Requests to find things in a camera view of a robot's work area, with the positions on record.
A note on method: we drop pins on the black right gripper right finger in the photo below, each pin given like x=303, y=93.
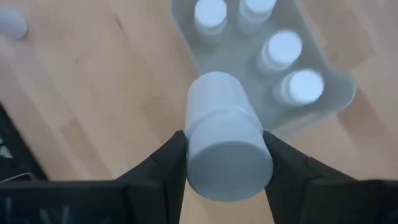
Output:
x=292, y=177

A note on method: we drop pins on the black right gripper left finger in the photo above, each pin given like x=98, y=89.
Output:
x=161, y=174

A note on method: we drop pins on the grey translucent plastic basket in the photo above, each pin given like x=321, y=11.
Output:
x=236, y=57

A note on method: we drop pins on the black aluminium table frame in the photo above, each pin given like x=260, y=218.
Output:
x=14, y=155

